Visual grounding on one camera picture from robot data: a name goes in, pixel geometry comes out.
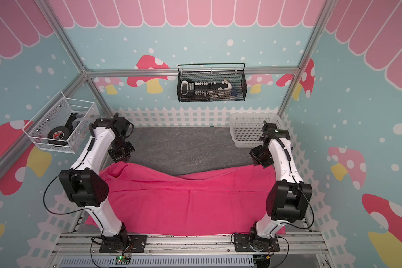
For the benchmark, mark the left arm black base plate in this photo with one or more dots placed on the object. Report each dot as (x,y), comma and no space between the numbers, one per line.
(137,244)

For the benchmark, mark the black white tool in basket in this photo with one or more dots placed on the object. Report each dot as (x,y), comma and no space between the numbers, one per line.
(205,90)

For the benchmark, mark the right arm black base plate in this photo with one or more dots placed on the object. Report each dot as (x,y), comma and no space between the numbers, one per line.
(249,243)

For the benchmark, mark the white wire wall basket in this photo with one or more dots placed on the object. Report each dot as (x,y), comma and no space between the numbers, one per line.
(74,114)

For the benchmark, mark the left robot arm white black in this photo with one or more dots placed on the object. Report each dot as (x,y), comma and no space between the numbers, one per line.
(84,187)

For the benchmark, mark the aluminium front rail frame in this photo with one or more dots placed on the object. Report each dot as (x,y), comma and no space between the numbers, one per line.
(297,250)

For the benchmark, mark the black tape roll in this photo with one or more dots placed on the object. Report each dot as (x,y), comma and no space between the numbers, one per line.
(58,136)

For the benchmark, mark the black wire mesh wall basket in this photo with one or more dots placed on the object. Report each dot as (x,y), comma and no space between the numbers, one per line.
(234,73)

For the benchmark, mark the small green-lit circuit board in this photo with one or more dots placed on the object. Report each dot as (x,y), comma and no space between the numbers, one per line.
(122,260)

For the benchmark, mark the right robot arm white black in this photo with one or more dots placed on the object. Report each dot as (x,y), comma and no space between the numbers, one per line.
(288,200)

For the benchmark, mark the pink long pants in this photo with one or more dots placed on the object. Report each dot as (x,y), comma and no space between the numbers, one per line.
(215,202)

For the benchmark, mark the white plastic laundry basket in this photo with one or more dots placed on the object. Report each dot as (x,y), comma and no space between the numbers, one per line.
(246,128)

